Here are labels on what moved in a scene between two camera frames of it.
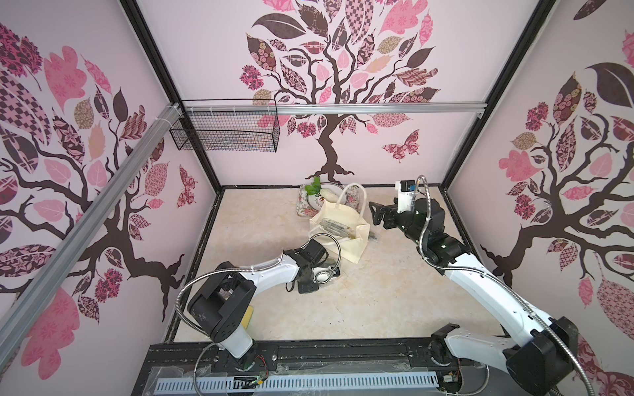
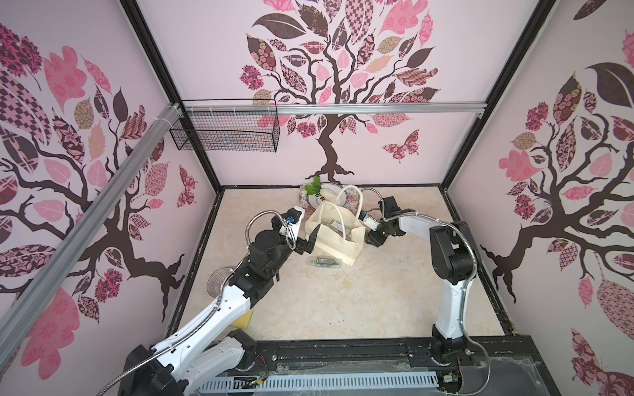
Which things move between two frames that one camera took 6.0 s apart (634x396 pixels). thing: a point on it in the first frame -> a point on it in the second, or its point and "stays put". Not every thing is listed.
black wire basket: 228,124 stays put
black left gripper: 308,289 -> 302,244
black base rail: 297,358 stays put
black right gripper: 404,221 -> 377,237
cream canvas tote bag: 341,228 stays put
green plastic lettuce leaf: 314,188 stays put
